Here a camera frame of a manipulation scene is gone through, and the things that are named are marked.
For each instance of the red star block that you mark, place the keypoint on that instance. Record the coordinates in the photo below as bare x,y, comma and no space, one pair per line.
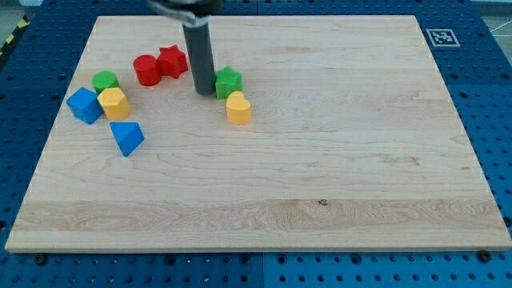
172,61

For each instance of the red cylinder block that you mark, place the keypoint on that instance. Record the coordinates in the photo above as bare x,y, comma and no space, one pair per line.
147,70

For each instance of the black robot arm flange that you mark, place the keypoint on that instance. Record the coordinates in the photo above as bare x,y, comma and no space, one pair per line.
192,13

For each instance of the green star block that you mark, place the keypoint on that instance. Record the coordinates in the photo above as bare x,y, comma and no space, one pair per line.
227,82

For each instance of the yellow heart block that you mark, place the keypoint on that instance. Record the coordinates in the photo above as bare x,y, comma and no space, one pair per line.
238,109

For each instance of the light wooden board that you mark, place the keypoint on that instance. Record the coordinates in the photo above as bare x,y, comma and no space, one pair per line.
354,145

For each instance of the blue triangle block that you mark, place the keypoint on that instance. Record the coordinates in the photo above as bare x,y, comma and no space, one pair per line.
128,136

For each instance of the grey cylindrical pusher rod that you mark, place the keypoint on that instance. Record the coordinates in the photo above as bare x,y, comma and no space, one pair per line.
200,56

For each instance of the yellow hexagon block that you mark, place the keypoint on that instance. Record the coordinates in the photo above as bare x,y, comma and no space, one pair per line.
114,104

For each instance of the green cylinder block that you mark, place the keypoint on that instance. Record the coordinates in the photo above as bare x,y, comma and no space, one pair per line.
103,80

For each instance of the blue cube block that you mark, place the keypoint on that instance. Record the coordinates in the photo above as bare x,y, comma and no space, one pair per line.
84,105

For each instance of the white fiducial marker tag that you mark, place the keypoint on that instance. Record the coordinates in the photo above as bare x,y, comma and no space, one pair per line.
442,37

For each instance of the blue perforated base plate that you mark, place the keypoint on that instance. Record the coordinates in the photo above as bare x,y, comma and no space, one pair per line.
42,62

